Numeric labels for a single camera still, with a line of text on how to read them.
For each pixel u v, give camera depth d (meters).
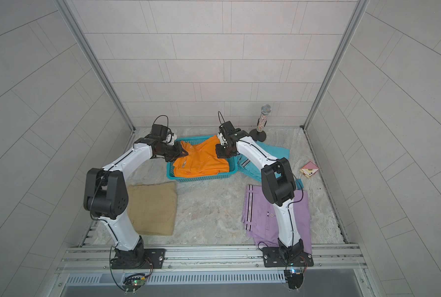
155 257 0.71
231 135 0.70
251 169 0.94
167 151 0.77
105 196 0.48
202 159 0.91
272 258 0.71
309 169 0.95
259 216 0.81
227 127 0.75
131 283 0.65
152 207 0.83
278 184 0.53
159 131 0.74
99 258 0.72
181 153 0.81
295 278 0.69
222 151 0.82
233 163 0.90
